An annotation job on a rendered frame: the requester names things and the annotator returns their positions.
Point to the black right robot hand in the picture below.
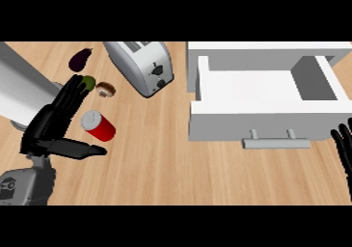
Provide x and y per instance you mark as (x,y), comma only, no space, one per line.
(346,148)

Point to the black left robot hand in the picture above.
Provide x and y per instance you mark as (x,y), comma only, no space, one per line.
(49,122)

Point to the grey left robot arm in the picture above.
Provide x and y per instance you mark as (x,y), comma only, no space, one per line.
(23,188)

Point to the red can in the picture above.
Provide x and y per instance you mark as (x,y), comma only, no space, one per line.
(99,126)

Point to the white open drawer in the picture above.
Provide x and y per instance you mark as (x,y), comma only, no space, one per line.
(265,106)

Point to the white drawer cabinet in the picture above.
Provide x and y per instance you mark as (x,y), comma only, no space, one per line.
(259,58)

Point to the large grey cylindrical appliance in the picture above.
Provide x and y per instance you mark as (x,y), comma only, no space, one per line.
(17,90)

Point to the green avocado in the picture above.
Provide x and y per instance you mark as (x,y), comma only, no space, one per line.
(89,83)

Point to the brown mushroom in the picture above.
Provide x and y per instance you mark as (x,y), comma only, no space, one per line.
(105,89)

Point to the purple eggplant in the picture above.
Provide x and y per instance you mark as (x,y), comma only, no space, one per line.
(79,60)

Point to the silver toaster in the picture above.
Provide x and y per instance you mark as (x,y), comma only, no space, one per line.
(144,67)

